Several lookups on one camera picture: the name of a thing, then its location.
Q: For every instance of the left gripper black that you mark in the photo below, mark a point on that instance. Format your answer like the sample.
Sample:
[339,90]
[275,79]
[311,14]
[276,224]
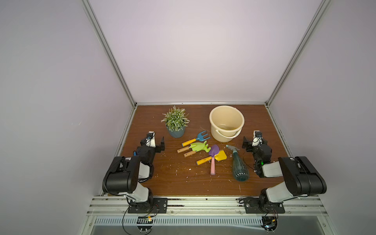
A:
[158,149]

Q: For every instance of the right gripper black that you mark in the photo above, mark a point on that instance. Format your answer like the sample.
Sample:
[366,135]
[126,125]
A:
[248,144]

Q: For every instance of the yellow shovel yellow handle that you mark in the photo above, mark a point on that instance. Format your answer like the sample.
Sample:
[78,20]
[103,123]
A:
[219,157]

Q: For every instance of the purple shovel pink handle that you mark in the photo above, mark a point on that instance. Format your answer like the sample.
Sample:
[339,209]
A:
[213,151]

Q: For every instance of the green rake wooden handle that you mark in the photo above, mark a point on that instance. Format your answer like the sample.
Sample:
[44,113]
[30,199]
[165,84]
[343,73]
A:
[206,149]

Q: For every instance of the blue rake yellow handle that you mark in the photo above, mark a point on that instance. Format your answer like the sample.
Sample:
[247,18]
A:
[201,137]

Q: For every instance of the green trowel wooden handle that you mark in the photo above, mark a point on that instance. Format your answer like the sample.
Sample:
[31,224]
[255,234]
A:
[194,147]

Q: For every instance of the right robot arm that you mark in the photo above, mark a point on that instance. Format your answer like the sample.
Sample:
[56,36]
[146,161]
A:
[301,178]

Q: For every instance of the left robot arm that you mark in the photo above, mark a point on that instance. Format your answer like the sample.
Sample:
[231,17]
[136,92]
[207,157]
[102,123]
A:
[125,175]

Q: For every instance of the teal spray bottle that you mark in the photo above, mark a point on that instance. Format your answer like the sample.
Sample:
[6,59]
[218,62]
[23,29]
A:
[239,169]

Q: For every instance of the artificial plant in grey pot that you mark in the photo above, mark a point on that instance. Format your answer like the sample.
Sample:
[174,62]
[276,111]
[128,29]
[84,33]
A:
[176,120]

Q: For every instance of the cream plastic bucket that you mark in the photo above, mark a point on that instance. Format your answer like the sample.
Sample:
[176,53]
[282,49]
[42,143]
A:
[226,123]

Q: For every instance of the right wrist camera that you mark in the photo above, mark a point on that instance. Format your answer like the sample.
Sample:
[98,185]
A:
[257,139]

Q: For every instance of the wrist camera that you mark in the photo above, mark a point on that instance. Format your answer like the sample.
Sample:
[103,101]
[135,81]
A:
[150,139]
[257,139]

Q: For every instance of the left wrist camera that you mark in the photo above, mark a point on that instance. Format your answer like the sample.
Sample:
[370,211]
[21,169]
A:
[150,139]

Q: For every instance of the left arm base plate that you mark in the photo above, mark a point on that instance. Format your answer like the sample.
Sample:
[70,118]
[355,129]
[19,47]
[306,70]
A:
[154,205]

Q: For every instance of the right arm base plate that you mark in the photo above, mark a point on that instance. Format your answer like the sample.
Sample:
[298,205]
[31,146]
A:
[260,205]

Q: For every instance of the aluminium front rail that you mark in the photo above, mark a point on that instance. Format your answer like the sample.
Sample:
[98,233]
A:
[209,205]

